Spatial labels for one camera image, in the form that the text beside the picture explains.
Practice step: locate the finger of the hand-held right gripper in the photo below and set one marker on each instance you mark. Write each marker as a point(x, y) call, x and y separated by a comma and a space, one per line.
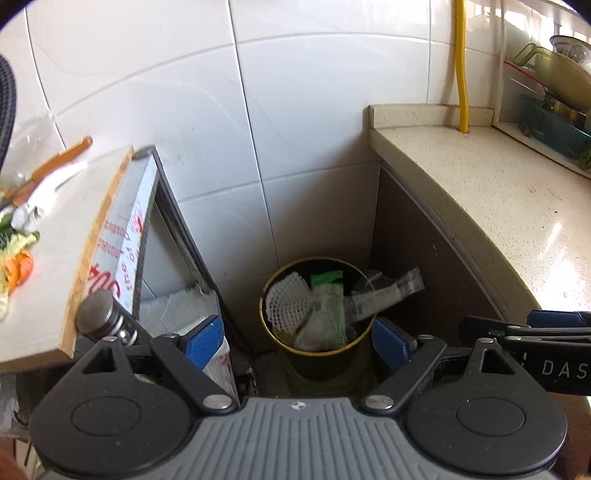
point(489, 328)
point(561, 318)

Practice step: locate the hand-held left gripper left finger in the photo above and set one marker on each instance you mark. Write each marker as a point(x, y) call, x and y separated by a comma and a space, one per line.
point(205, 339)

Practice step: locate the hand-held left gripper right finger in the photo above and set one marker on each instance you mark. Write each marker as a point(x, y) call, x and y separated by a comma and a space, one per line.
point(390, 344)

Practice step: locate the clear zip bag blue strip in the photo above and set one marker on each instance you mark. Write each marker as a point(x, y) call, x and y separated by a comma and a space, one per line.
point(388, 293)

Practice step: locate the black trash can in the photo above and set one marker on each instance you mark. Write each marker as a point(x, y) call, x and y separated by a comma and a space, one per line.
point(323, 364)

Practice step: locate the green plastic wrapper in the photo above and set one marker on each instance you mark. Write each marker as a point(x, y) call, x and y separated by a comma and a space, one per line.
point(330, 300)

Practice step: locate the white foam net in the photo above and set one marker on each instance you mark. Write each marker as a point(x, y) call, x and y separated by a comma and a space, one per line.
point(288, 300)

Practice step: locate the white ribbed sheet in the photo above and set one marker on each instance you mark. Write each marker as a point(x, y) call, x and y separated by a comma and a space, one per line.
point(171, 309)

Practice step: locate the white wood-edged board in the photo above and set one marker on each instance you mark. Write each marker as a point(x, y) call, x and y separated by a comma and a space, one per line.
point(60, 230)

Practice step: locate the teal plastic basin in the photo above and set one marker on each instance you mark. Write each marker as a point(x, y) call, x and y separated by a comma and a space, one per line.
point(554, 129)

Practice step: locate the vegetable scrap pile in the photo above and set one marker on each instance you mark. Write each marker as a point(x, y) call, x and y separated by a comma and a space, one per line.
point(18, 263)

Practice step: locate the steel pot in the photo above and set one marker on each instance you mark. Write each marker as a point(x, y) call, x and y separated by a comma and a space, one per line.
point(565, 106)

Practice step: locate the white dish rack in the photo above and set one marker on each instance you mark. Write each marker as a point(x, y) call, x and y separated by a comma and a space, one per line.
point(498, 69)

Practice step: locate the yellow pipe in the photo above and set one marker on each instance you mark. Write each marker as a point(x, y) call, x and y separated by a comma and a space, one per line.
point(461, 69)

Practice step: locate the steel bowl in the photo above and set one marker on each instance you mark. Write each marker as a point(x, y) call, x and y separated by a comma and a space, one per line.
point(572, 48)

